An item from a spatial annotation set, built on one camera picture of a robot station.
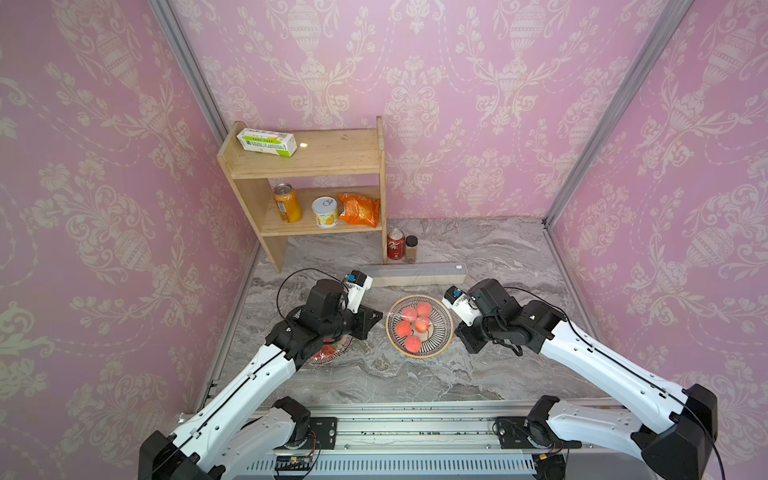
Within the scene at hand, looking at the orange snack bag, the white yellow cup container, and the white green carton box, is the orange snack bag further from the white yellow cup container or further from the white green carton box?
the white green carton box

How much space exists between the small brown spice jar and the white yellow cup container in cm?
27

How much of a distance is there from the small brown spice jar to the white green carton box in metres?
0.48

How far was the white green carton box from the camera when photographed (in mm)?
762

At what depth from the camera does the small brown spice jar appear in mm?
1049

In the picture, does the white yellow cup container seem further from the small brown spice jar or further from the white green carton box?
the small brown spice jar
